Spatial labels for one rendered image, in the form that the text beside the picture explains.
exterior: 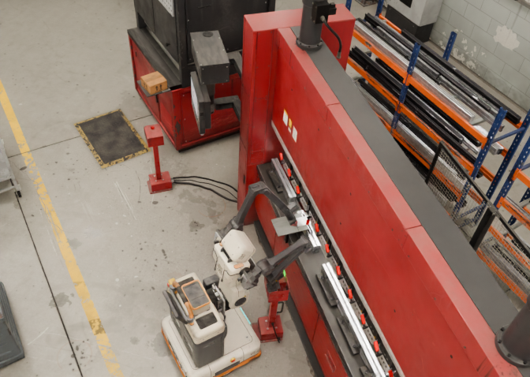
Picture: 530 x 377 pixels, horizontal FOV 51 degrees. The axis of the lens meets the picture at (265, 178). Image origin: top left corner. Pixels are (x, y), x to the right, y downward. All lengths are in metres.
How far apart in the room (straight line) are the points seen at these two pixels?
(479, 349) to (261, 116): 2.83
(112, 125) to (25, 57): 1.96
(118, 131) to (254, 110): 2.59
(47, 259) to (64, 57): 3.45
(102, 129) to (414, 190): 4.59
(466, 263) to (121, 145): 4.68
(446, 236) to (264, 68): 2.16
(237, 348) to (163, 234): 1.60
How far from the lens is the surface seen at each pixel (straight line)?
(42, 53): 8.50
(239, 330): 4.82
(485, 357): 2.73
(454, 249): 3.00
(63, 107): 7.44
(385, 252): 3.31
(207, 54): 4.66
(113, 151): 6.67
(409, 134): 5.97
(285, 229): 4.53
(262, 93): 4.65
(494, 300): 2.89
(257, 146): 5.03
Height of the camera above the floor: 4.51
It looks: 46 degrees down
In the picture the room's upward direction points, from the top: 5 degrees clockwise
